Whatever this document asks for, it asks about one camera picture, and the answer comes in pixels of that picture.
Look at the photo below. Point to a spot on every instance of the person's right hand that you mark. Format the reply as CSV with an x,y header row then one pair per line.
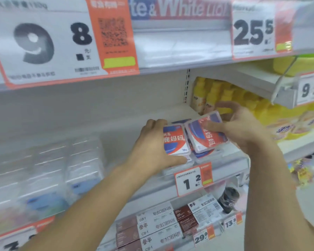
x,y
246,130

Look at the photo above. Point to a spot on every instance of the person's left hand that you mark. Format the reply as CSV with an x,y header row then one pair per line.
x,y
149,151

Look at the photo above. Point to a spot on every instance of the row of yellow green tubs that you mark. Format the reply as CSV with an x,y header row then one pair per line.
x,y
303,65

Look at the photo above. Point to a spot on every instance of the pile of teal small boxes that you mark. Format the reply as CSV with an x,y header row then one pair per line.
x,y
83,177

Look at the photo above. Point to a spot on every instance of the row of small toiletry bottles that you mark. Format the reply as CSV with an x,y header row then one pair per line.
x,y
303,169

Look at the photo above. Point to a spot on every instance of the stack of maroon toothpaste boxes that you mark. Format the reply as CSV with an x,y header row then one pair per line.
x,y
130,232

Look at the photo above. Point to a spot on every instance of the orange white price tag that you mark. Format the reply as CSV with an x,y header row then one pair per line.
x,y
253,33
188,182
15,237
55,44
201,237
307,88
247,177
230,222

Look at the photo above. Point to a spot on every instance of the black bottle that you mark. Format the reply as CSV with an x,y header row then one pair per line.
x,y
228,199

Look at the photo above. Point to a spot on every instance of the person's right forearm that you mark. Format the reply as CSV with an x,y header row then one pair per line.
x,y
274,201

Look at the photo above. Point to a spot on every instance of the white red blue toothpaste box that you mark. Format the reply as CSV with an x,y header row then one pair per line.
x,y
180,7

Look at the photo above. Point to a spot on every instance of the row of yellow detergent bottles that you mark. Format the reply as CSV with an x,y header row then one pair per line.
x,y
272,112

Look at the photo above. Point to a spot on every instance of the person's left forearm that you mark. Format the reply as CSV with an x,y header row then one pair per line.
x,y
89,211

